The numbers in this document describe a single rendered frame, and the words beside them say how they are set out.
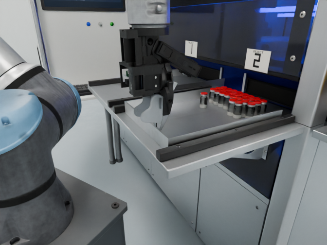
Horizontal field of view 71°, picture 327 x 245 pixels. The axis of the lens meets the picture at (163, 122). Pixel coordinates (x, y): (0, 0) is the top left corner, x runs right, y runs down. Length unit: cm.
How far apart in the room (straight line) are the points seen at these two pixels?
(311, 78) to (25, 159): 61
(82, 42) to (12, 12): 458
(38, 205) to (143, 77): 27
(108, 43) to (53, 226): 106
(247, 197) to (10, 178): 74
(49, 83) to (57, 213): 24
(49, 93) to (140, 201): 128
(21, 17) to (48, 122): 545
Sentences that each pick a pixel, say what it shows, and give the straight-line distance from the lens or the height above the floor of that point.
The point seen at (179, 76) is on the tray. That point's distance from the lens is 113.
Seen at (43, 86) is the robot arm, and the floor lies 101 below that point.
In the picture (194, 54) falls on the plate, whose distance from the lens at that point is 98.
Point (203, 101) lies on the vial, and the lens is 70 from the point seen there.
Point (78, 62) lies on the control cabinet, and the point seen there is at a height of 92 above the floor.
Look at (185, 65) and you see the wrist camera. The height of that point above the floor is 105.
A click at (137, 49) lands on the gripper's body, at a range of 42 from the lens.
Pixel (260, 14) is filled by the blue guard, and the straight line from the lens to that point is 75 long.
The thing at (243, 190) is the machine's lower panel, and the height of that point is 56.
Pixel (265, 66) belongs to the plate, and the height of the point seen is 101.
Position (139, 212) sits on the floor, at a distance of 159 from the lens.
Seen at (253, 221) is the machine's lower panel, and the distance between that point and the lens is 95.
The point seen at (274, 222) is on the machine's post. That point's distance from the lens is 88.
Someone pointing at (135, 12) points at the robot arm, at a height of 114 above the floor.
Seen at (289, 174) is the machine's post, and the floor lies 73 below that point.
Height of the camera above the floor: 113
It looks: 24 degrees down
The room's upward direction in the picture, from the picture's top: straight up
